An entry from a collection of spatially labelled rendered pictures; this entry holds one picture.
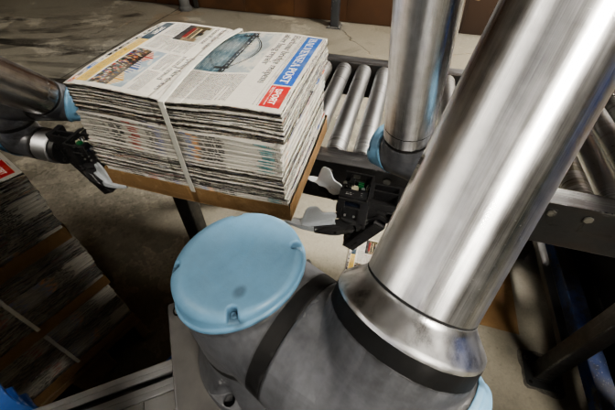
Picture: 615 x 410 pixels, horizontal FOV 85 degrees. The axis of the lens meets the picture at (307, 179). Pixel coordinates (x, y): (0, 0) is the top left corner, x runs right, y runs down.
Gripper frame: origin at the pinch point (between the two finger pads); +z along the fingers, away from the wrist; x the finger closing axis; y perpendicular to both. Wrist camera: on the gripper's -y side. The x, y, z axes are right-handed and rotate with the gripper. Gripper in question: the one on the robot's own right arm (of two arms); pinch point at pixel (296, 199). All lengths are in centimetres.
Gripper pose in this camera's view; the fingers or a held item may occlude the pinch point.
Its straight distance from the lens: 66.2
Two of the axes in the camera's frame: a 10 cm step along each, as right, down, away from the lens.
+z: -9.6, -1.9, 2.0
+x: -2.8, 6.8, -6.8
